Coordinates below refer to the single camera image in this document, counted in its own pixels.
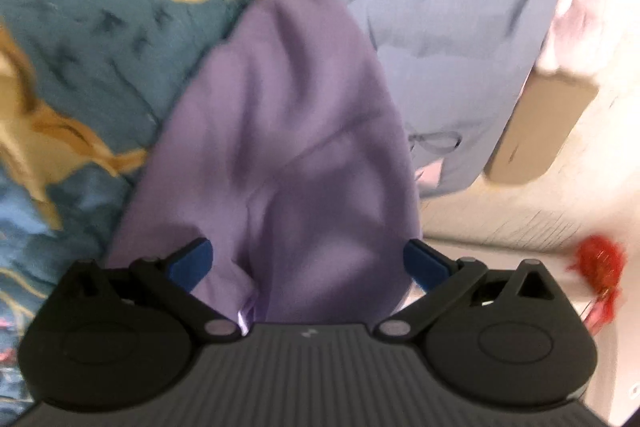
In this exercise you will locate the blue floral quilted blanket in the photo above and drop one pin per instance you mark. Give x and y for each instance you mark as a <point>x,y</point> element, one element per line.
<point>75,32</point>

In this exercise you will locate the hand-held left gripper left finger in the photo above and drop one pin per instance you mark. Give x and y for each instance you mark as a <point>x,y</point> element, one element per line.
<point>192,262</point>

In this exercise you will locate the grey printed sofa cover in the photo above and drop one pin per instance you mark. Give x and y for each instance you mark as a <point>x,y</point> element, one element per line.
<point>450,32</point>

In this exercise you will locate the beige headboard cushion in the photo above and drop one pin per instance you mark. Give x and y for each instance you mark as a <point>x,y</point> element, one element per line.
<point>540,127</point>

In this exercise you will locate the red tassel ornament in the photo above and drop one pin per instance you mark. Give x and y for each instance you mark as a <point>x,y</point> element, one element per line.
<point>600,262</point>

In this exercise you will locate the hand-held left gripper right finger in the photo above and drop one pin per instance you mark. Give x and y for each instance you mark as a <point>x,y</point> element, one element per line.
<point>425,264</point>

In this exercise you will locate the purple sweatshirt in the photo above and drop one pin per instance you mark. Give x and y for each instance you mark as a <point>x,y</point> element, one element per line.
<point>280,132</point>

